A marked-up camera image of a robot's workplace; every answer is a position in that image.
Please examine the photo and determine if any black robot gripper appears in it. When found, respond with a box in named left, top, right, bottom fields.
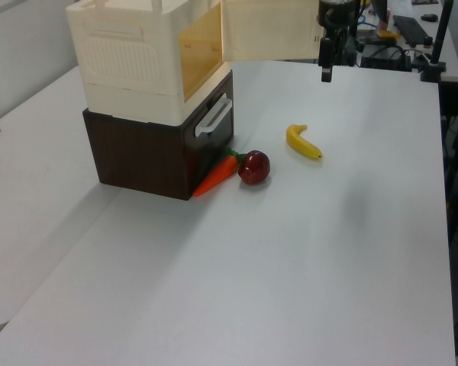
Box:
left=317, top=0, right=358, bottom=83

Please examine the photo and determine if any cream cabinet door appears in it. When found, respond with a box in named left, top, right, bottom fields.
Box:
left=220, top=0, right=322, bottom=63

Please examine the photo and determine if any cream plastic cabinet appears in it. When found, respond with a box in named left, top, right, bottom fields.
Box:
left=64, top=0, right=231, bottom=127

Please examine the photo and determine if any black equipment box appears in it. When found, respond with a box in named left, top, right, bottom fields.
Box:
left=360, top=43, right=413, bottom=72

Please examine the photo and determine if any black computer keyboard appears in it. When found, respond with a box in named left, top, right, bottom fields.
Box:
left=392, top=14, right=428, bottom=49

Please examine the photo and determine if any yellow toy banana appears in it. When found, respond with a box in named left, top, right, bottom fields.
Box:
left=285, top=124, right=324, bottom=161

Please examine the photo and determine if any black pole with clamp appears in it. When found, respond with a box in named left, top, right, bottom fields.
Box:
left=419, top=0, right=455, bottom=83

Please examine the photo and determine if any red toy apple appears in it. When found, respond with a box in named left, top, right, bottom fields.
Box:
left=237, top=149, right=272, bottom=187

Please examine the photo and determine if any orange toy carrot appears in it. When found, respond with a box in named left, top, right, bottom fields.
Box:
left=192, top=146, right=247, bottom=198

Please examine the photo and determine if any dark brown drawer box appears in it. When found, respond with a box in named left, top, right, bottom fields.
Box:
left=82, top=70, right=236, bottom=202

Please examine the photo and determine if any blue cable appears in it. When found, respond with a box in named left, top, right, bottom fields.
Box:
left=356, top=10, right=379, bottom=30

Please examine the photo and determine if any white drawer handle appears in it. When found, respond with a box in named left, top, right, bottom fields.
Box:
left=194, top=98, right=234, bottom=139

